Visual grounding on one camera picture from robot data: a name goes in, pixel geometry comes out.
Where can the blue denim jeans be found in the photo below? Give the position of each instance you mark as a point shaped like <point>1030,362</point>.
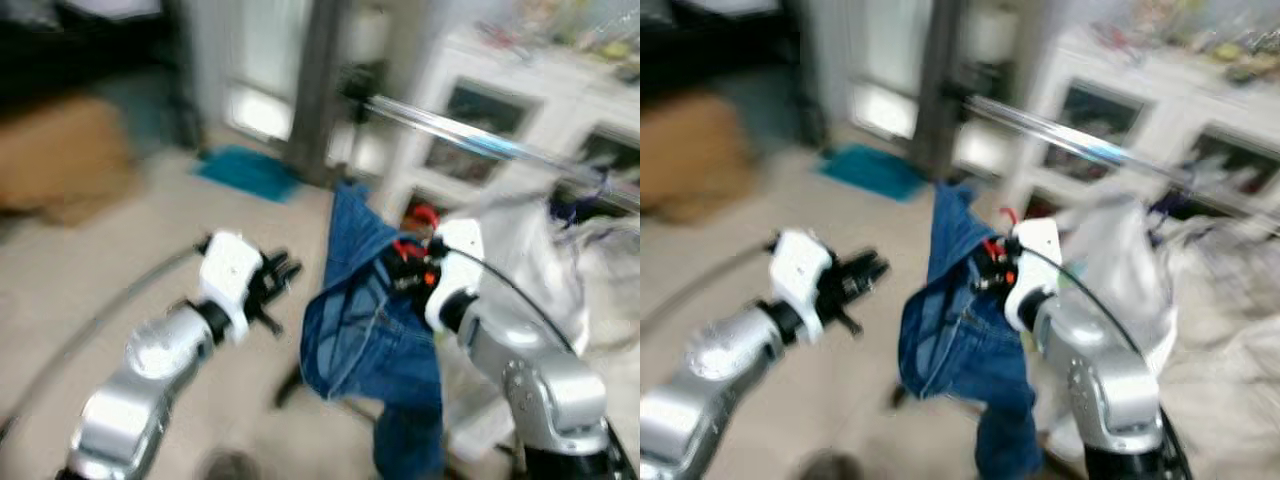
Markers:
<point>960,350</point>
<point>370,340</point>

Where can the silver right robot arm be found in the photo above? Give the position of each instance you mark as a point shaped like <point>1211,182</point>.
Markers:
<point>1110,380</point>
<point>540,380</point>

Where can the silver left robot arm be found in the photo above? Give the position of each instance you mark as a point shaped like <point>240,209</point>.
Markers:
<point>150,360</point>
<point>720,365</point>

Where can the purple hanger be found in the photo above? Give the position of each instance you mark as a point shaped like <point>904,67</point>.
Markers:
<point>580,205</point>
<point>1180,205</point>

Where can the teal floor mat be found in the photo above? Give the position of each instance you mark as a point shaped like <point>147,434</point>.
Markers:
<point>872,170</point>
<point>250,172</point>

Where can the white hanging garment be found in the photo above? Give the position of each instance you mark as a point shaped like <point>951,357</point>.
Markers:
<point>1120,260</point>
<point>520,250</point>

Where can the grey curved floor bar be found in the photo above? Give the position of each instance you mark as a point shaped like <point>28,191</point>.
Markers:
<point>90,322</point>
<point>700,275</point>

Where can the brown cardboard box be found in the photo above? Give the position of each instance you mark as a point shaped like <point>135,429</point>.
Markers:
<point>690,160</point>
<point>60,160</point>

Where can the white cloth pile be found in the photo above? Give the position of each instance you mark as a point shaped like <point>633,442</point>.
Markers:
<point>615,280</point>
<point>1230,330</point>

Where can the black furniture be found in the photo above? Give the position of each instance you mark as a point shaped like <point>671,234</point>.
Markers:
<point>80,50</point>
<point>700,50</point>

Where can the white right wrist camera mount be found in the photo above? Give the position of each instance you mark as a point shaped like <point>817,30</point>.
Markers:
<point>458,250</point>
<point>1035,255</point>

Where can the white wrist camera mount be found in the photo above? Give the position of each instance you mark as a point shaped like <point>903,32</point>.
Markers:
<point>458,250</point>
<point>228,270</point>
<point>800,270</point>
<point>1035,255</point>

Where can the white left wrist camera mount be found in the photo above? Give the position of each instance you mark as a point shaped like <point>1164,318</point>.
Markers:
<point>800,270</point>
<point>228,270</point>

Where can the silver clothes rail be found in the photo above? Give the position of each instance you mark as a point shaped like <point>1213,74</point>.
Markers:
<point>1100,153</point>
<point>480,140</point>

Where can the dark grey rack post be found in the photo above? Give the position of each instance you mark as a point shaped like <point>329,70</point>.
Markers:
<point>318,90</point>
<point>938,90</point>

